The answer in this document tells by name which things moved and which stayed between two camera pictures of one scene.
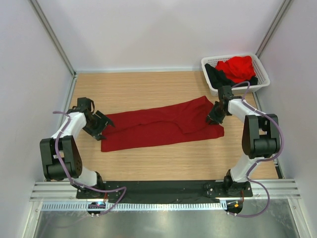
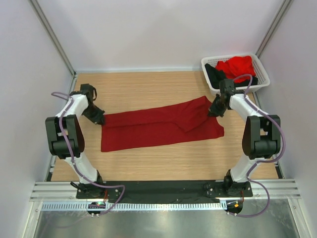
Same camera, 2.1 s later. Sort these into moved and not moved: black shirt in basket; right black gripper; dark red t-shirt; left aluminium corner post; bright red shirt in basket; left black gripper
Moved: left black gripper; right black gripper
Not moved: left aluminium corner post; bright red shirt in basket; dark red t-shirt; black shirt in basket
